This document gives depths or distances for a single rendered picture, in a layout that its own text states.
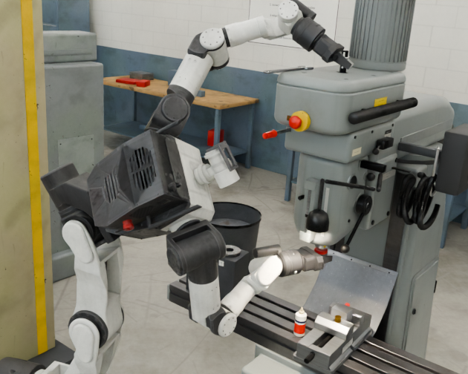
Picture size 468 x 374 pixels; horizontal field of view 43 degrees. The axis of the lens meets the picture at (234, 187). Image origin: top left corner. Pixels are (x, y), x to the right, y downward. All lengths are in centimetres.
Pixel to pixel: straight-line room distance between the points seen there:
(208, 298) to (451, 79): 482
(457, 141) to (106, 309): 127
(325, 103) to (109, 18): 752
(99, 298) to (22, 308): 156
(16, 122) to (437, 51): 433
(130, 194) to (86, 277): 43
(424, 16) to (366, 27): 426
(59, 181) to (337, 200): 88
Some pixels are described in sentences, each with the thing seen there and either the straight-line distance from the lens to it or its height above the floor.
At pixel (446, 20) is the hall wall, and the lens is 626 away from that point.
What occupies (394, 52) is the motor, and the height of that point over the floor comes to 195.
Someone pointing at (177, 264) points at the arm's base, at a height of 139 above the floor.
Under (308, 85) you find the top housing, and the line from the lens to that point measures 176.
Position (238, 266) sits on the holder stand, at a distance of 231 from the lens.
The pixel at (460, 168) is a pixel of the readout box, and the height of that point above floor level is 161.
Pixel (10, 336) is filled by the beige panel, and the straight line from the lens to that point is 356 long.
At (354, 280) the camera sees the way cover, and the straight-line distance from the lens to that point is 249.
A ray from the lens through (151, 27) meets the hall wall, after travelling 848.
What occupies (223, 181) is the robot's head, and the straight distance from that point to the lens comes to 171.
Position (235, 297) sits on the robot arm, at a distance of 191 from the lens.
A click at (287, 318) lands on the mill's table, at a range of 233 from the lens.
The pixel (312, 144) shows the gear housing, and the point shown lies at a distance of 189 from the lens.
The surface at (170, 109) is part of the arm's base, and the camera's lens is 177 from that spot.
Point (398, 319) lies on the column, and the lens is 255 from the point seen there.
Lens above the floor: 212
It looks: 18 degrees down
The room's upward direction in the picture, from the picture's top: 4 degrees clockwise
